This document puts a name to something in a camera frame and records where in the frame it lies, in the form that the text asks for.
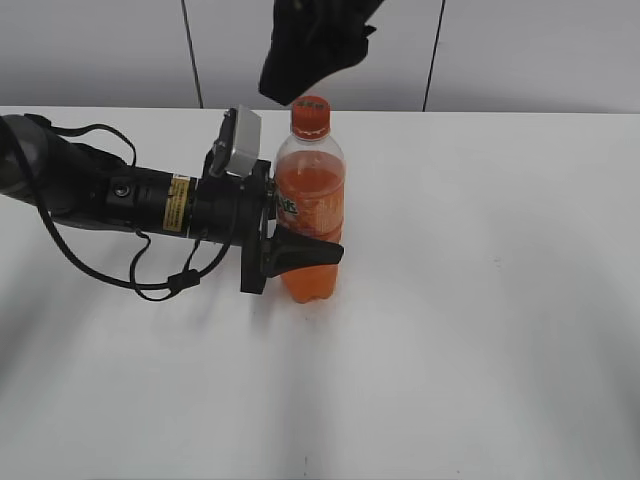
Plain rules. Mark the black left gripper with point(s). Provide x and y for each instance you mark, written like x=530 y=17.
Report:
x=233 y=211

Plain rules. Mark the orange bottle cap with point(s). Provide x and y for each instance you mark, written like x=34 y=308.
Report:
x=310 y=118

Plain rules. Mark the orange soda plastic bottle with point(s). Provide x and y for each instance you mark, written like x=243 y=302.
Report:
x=310 y=178

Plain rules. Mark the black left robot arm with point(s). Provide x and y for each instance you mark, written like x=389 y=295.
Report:
x=76 y=185

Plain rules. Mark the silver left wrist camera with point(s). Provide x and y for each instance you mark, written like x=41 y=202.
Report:
x=236 y=150

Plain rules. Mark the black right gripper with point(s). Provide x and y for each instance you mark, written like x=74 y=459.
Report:
x=312 y=40

